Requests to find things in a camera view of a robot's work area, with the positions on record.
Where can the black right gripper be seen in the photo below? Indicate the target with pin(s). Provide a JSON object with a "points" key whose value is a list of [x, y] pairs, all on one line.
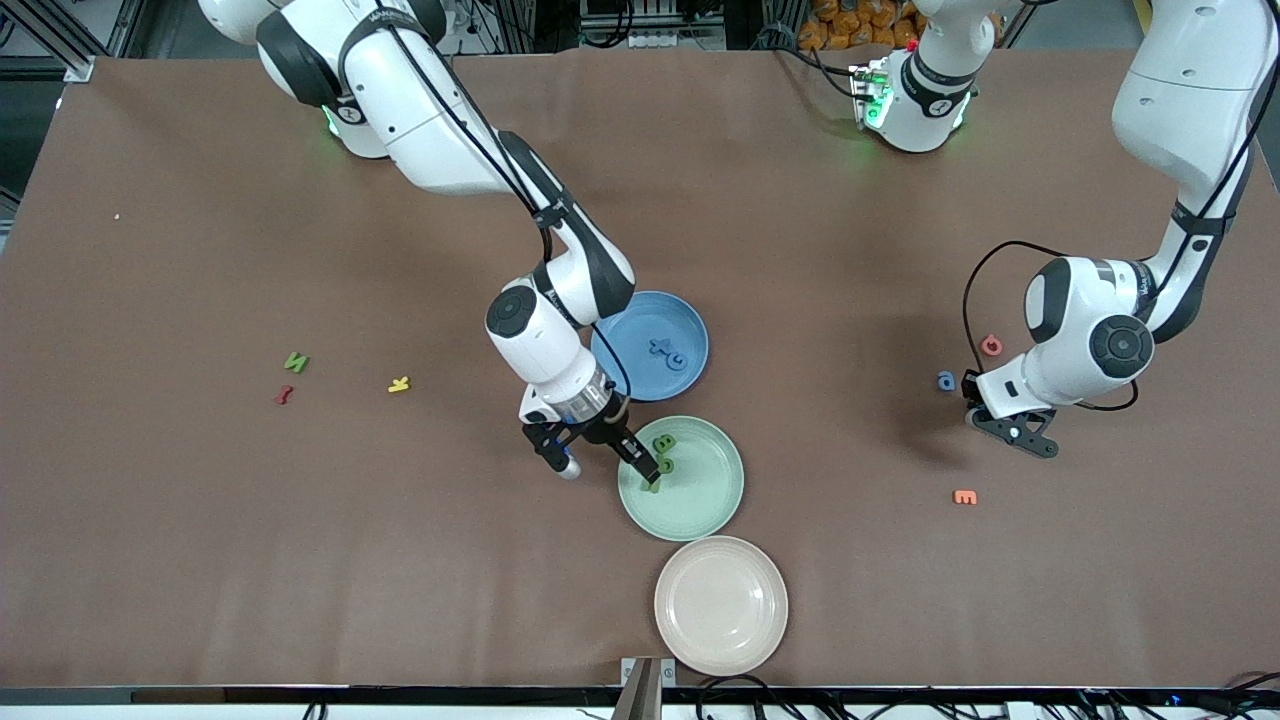
{"points": [[607, 429]]}

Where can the green foam letter B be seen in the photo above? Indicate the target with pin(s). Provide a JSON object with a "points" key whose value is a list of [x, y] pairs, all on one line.
{"points": [[664, 442]]}

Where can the blue foam letter G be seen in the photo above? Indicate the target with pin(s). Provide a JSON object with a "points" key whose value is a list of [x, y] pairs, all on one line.
{"points": [[672, 362]]}

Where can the blue foam letter X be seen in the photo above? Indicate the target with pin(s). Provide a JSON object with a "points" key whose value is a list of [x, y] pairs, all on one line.
{"points": [[660, 347]]}

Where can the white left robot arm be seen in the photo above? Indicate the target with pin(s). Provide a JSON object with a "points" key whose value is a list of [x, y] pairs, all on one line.
{"points": [[1190, 90]]}

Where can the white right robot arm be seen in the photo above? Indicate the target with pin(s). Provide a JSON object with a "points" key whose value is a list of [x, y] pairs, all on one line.
{"points": [[420, 120]]}

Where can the pink foam letter Q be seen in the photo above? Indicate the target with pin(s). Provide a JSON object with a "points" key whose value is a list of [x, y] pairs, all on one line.
{"points": [[990, 354]]}

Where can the pale green round plate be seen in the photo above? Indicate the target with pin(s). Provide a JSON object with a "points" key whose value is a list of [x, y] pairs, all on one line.
{"points": [[700, 500]]}

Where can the blue round plate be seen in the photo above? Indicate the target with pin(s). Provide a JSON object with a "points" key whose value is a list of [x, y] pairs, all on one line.
{"points": [[680, 320]]}

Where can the cream round plate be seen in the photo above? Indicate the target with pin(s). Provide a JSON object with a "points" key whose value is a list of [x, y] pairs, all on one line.
{"points": [[720, 605]]}

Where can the green foam letter N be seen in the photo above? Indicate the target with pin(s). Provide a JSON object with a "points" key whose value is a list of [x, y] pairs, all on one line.
{"points": [[296, 362]]}

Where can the red foam letter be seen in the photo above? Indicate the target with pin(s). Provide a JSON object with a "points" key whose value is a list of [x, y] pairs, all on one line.
{"points": [[284, 396]]}

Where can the bag of orange items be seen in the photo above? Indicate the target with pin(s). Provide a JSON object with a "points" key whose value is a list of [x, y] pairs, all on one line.
{"points": [[850, 25]]}

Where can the white power strip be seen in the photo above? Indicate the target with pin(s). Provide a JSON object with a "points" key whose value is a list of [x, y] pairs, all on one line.
{"points": [[675, 40]]}

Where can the brown table mat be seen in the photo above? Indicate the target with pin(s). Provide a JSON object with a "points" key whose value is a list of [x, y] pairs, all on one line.
{"points": [[200, 250]]}

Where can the grey metal bracket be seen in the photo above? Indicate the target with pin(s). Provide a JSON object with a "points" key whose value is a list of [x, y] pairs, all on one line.
{"points": [[648, 690]]}

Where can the aluminium frame profile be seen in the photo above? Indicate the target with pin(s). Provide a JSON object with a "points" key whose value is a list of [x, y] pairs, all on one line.
{"points": [[78, 70]]}

